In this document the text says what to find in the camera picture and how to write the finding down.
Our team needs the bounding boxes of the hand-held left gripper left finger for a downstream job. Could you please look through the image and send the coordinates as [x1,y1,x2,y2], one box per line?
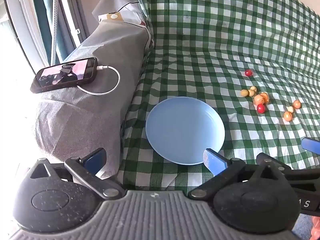
[30,148,126,200]

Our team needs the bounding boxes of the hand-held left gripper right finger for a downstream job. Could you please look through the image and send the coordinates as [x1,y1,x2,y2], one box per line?
[187,148,292,200]

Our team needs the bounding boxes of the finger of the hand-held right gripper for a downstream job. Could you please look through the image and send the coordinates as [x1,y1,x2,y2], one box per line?
[301,137,320,153]
[256,152,320,188]

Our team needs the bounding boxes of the light blue plate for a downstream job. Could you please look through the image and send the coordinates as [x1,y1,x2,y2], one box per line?
[145,96,225,165]

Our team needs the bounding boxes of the grey fabric cushion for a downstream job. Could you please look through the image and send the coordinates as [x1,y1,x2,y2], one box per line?
[30,20,152,180]

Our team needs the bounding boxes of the orange physalis with husk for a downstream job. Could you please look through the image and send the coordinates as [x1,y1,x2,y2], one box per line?
[253,92,270,106]

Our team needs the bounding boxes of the black smartphone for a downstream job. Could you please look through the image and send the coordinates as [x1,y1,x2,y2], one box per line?
[30,57,98,94]

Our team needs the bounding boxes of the green white checked cloth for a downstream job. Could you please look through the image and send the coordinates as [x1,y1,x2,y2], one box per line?
[116,0,320,190]

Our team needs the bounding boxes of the teal curtain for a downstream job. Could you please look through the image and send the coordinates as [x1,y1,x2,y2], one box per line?
[30,0,73,60]

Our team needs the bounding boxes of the white charging cable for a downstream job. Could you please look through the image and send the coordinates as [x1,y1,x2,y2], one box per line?
[76,65,121,96]

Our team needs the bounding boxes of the black white braided cord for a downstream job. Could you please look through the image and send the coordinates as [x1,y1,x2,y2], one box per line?
[50,0,61,65]

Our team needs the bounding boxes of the white window frame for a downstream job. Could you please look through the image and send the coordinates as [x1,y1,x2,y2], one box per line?
[0,0,90,68]

